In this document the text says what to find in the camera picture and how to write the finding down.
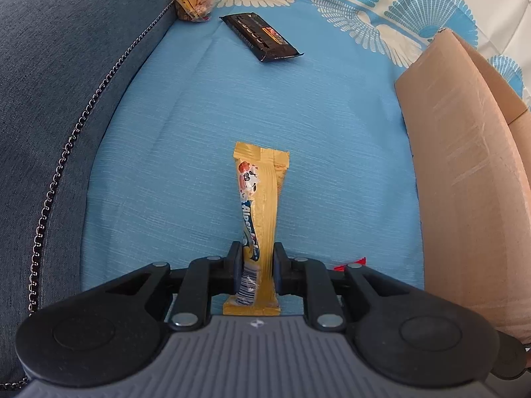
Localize cardboard box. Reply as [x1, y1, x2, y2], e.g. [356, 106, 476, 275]
[394, 28, 531, 341]

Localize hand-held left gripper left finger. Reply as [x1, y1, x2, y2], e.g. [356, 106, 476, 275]
[104, 240, 245, 329]

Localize yellow candy stick packet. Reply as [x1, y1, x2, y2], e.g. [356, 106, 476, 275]
[223, 141, 291, 318]

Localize small red packet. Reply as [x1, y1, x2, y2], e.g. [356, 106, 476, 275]
[333, 257, 368, 272]

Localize blue white printed blanket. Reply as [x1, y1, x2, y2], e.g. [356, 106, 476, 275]
[81, 0, 531, 341]

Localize black biscuit packet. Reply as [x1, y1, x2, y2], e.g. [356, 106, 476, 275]
[219, 12, 304, 63]

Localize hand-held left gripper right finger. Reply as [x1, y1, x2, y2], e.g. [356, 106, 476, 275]
[271, 241, 400, 329]

